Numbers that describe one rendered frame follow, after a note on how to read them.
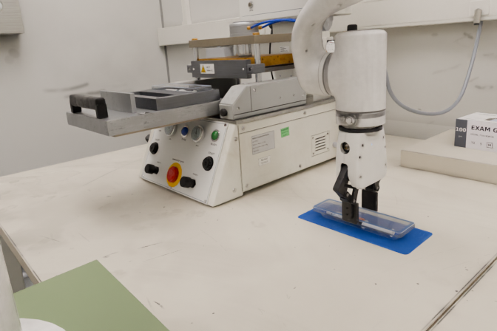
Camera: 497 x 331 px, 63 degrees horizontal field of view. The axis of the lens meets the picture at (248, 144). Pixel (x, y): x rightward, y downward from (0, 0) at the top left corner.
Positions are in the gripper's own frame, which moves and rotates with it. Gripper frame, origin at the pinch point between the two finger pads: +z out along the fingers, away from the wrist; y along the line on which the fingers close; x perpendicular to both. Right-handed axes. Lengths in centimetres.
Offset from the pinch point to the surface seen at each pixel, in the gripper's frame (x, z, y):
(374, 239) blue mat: -5.0, 3.5, -3.5
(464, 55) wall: 8, -23, 69
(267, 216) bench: 16.4, 3.5, -8.1
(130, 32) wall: 182, -41, 53
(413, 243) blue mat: -10.6, 3.5, -0.6
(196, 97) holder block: 35.0, -19.9, -9.6
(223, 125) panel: 31.3, -13.2, -5.6
